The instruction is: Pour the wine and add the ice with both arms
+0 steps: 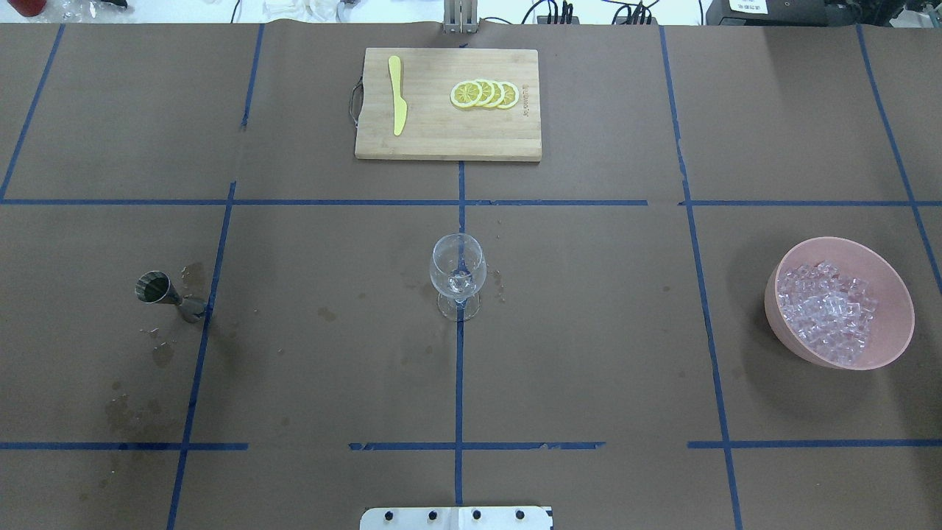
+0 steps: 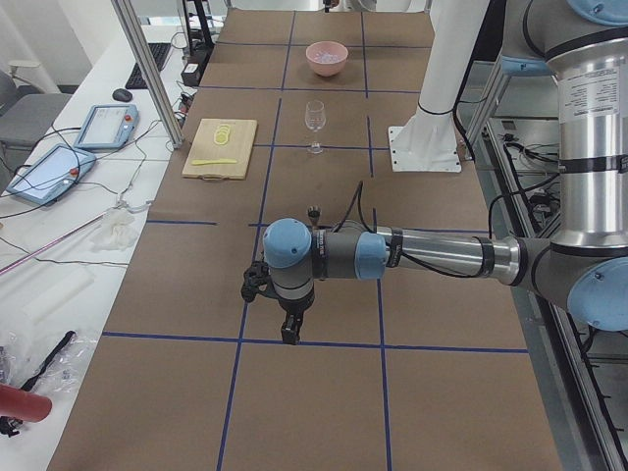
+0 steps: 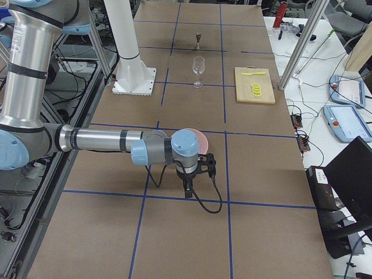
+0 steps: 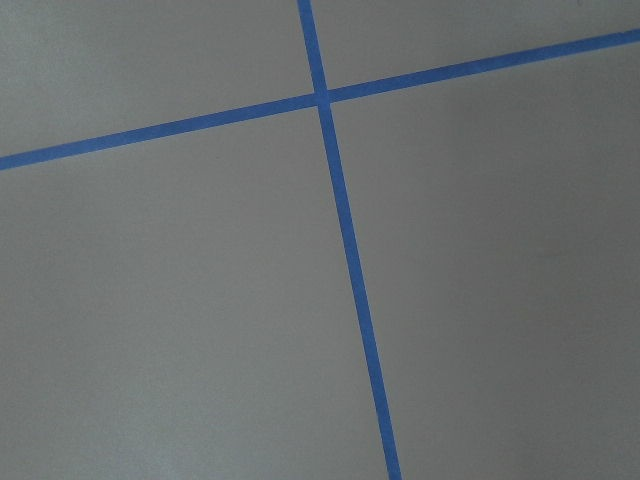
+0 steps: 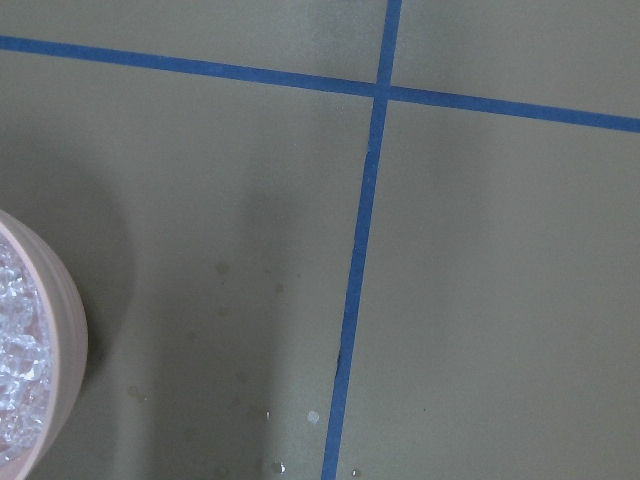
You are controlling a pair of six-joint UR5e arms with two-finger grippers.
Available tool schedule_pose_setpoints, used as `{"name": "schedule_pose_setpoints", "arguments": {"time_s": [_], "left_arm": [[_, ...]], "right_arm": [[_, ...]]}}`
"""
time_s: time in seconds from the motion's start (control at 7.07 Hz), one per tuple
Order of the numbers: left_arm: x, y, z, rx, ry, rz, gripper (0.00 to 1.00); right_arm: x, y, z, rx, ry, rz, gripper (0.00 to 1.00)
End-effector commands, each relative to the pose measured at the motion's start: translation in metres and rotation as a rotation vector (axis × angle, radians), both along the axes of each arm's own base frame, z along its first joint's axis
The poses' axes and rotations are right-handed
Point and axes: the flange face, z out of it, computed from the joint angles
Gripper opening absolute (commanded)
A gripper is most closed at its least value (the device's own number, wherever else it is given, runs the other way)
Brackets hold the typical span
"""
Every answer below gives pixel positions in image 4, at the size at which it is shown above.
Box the blue tape line crosswise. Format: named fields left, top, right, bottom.
left=1, top=29, right=639, bottom=170

